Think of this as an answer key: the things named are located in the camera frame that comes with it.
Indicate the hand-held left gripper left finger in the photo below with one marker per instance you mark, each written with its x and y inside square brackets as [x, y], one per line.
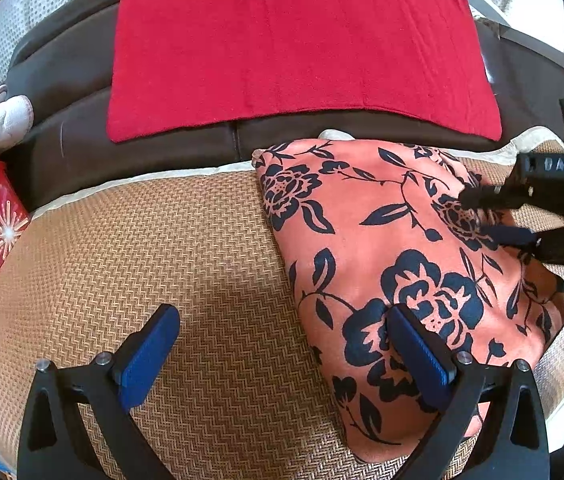
[147, 355]

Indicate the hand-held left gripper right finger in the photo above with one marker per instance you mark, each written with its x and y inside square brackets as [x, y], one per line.
[418, 356]

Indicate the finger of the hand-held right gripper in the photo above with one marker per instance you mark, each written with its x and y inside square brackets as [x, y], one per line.
[507, 236]
[492, 197]

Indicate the orange black floral garment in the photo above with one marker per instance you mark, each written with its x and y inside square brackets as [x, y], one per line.
[362, 230]

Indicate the woven straw mat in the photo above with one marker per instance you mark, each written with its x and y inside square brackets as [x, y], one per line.
[162, 240]

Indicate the grey ledge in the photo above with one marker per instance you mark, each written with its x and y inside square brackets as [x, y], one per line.
[537, 45]

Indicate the cream cloth under mat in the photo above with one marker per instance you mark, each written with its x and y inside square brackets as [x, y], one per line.
[112, 186]

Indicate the dark brown sofa backrest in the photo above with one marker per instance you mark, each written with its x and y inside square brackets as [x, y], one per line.
[137, 160]

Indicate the red towel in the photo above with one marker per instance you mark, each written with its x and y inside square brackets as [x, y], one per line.
[287, 50]

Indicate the white curtain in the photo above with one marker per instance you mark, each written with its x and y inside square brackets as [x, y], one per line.
[37, 15]

